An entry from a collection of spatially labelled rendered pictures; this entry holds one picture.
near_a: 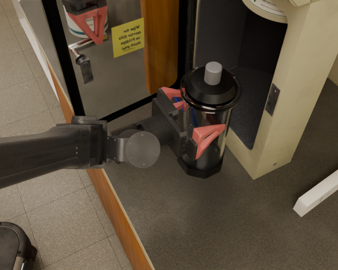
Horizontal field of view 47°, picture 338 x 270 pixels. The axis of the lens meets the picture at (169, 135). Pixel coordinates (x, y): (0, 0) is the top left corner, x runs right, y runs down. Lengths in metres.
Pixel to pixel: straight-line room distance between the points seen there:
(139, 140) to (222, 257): 0.36
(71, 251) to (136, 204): 1.04
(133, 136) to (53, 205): 1.48
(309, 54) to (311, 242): 0.41
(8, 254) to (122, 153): 1.19
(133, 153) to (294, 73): 0.31
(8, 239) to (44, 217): 0.33
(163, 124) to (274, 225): 0.36
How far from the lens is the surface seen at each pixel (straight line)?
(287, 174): 0.97
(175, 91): 0.73
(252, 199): 0.91
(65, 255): 1.90
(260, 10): 0.73
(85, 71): 0.81
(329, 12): 0.65
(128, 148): 0.58
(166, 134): 0.67
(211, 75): 0.65
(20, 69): 2.75
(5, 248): 1.72
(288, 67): 0.68
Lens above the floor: 1.72
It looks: 52 degrees down
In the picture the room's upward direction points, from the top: straight up
